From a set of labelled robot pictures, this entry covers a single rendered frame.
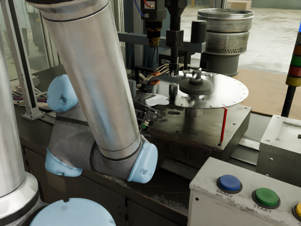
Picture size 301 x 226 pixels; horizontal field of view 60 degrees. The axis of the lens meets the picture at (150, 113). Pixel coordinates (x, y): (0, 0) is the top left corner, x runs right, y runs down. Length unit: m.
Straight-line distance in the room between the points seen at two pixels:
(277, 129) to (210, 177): 0.29
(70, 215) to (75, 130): 0.18
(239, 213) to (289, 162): 0.24
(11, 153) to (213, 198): 0.37
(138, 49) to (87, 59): 1.24
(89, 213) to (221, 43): 1.24
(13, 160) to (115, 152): 0.14
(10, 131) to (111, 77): 0.15
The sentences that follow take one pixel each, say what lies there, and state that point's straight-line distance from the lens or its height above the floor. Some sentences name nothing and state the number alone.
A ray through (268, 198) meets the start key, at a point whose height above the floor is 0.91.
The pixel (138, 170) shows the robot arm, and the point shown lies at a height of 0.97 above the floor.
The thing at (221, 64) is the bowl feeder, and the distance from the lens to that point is 1.56.
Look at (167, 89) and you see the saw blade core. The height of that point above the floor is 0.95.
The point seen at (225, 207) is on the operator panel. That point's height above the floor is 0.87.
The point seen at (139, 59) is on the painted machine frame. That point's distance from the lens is 1.55.
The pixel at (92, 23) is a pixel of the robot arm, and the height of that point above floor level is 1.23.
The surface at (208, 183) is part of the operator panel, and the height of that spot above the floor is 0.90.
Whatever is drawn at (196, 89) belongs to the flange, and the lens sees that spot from 0.84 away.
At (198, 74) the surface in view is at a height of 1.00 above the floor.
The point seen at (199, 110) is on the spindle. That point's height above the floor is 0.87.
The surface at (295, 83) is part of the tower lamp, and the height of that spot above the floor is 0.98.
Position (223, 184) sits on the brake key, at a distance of 0.55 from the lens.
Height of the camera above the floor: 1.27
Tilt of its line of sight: 27 degrees down
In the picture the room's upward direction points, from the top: straight up
